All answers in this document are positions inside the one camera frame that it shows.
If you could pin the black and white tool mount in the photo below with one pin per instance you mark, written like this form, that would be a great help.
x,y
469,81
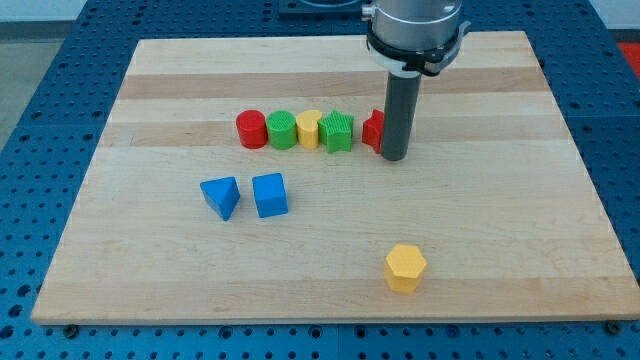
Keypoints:
x,y
413,63

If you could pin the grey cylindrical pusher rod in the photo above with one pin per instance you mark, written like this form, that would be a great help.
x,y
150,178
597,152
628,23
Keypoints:
x,y
400,104

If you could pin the red star block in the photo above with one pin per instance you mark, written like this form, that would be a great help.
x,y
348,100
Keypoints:
x,y
372,130

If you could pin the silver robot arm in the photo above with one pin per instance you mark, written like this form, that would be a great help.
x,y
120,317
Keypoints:
x,y
410,39

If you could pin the green star block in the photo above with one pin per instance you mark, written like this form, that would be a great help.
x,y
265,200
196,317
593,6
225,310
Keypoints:
x,y
336,131

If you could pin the yellow heart block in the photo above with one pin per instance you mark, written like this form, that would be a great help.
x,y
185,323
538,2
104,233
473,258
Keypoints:
x,y
308,129

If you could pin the green cylinder block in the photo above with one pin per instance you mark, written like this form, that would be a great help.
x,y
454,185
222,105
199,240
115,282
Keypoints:
x,y
281,128

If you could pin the red cylinder block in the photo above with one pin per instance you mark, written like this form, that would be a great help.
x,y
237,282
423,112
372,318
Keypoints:
x,y
252,130

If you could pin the blue cube block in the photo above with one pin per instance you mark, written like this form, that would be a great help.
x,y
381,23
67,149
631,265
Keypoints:
x,y
270,195

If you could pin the yellow hexagon block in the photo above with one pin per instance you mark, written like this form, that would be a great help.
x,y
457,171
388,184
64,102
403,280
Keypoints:
x,y
404,268

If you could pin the wooden board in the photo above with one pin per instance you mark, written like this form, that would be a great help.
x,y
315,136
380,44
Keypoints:
x,y
492,191

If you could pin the blue triangle block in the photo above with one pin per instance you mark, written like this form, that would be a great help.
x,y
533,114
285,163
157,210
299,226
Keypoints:
x,y
222,195

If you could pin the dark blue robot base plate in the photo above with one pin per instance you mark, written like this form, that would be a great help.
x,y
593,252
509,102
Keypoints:
x,y
320,9

